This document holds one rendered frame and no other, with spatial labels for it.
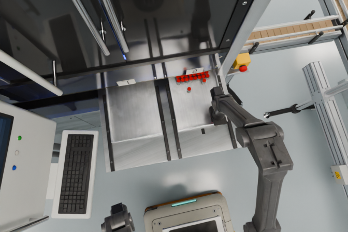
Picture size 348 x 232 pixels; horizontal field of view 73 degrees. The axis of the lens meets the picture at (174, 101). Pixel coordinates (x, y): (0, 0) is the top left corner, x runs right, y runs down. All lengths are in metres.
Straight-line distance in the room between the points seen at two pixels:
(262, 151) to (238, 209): 1.60
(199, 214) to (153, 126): 0.86
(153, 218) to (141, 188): 0.35
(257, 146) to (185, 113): 0.68
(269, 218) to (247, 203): 1.41
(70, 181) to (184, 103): 0.71
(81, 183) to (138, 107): 0.48
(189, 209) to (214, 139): 0.75
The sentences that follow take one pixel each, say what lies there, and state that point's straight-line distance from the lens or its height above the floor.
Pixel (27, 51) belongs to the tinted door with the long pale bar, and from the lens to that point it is 0.91.
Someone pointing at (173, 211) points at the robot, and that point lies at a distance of 1.86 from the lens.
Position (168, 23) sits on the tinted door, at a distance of 0.79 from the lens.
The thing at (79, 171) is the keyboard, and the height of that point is 0.82.
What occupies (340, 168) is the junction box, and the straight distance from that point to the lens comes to 1.90.
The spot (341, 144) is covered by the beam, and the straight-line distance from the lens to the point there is 1.92.
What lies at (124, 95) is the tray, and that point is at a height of 0.88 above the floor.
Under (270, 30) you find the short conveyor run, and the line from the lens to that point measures 1.49.
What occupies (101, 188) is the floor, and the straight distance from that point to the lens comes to 2.20.
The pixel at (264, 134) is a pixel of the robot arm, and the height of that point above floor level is 1.50.
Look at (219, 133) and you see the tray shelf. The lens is 1.26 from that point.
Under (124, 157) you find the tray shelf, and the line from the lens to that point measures 1.25.
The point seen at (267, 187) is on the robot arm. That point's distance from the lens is 0.69.
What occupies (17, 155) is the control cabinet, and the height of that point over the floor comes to 1.10.
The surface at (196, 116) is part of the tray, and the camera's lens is 1.26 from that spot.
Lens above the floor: 2.11
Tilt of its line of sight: 75 degrees down
